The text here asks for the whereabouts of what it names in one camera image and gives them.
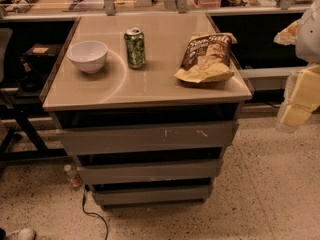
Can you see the clear plastic bottle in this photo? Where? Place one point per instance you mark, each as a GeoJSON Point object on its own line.
{"type": "Point", "coordinates": [72, 176]}

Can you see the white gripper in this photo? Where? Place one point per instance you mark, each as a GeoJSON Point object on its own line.
{"type": "Point", "coordinates": [309, 37]}

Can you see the grey bottom drawer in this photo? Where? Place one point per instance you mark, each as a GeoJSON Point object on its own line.
{"type": "Point", "coordinates": [153, 195]}

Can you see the white shoe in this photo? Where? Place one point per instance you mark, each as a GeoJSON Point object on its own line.
{"type": "Point", "coordinates": [23, 234]}

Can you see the sea salt chips bag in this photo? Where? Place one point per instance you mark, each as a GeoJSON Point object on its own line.
{"type": "Point", "coordinates": [207, 59]}

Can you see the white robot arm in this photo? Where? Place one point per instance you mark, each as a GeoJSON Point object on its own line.
{"type": "Point", "coordinates": [304, 34]}

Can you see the grey drawer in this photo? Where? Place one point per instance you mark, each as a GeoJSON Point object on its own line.
{"type": "Point", "coordinates": [150, 172]}
{"type": "Point", "coordinates": [140, 138]}
{"type": "Point", "coordinates": [153, 195]}

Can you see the green soda can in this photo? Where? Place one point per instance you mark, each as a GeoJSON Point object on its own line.
{"type": "Point", "coordinates": [135, 48]}

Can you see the white bowl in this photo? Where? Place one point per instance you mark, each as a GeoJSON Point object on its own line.
{"type": "Point", "coordinates": [88, 56]}

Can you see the black box with label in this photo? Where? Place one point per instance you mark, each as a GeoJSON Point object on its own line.
{"type": "Point", "coordinates": [44, 52]}

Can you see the grey drawer cabinet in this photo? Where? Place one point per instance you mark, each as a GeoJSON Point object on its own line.
{"type": "Point", "coordinates": [118, 95]}

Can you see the grey top drawer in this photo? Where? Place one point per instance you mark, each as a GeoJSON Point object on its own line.
{"type": "Point", "coordinates": [140, 138]}

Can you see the grey middle drawer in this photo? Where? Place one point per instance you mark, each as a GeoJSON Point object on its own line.
{"type": "Point", "coordinates": [150, 172]}

